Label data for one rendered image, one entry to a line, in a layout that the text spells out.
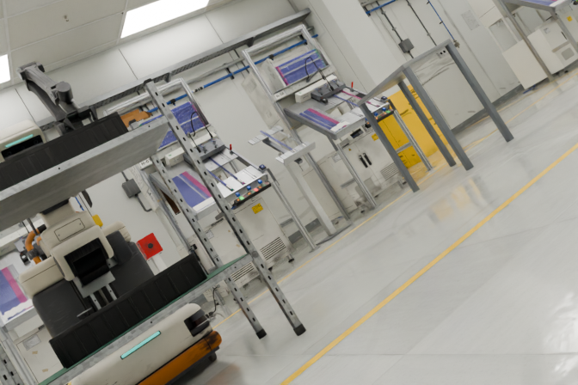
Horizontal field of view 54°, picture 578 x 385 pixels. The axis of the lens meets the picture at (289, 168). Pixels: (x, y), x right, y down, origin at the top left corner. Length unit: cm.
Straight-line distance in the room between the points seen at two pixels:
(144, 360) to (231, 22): 549
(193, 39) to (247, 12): 87
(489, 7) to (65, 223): 640
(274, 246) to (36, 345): 192
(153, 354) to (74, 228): 66
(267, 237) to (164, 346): 236
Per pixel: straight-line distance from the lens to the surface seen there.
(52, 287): 296
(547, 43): 776
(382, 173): 551
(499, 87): 937
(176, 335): 266
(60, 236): 273
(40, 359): 446
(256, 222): 483
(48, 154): 218
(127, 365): 263
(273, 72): 557
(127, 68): 688
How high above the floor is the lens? 43
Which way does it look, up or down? 3 degrees up
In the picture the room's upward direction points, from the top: 32 degrees counter-clockwise
